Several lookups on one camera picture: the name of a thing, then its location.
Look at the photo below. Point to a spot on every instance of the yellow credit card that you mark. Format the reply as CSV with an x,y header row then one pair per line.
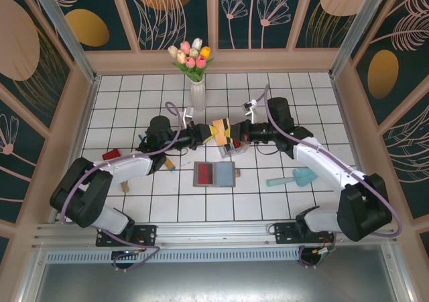
x,y
221,128

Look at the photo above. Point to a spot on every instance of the grey card holder wallet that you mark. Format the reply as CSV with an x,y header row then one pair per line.
x,y
223,174

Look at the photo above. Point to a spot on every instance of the red credit card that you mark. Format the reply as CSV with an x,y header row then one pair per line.
x,y
238,144
205,174

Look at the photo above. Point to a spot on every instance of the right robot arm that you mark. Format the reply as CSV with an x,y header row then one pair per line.
x,y
321,161

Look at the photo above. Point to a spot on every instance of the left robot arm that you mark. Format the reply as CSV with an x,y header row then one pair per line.
x,y
124,166

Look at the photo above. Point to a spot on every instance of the clear acrylic card box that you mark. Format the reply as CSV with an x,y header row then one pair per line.
x,y
243,152

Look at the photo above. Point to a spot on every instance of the teal toy rake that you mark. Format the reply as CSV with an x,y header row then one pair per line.
x,y
169,164

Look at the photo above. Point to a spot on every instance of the white ribbed vase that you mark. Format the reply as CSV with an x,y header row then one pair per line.
x,y
197,94

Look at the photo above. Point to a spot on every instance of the red block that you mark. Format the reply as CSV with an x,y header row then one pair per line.
x,y
112,154

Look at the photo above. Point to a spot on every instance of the light blue toy shovel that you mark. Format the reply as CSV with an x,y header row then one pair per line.
x,y
301,176

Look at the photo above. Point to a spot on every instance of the artificial tulip bouquet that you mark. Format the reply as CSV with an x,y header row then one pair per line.
x,y
192,59

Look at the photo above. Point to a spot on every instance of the grey metal panel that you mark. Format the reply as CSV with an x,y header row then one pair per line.
x,y
214,285

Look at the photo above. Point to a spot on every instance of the aluminium mounting rail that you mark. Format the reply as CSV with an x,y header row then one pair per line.
x,y
214,233

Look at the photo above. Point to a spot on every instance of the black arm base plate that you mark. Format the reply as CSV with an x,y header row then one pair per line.
x,y
283,233
147,235

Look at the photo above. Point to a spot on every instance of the aluminium frame post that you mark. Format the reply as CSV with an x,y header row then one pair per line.
x,y
360,27
64,27

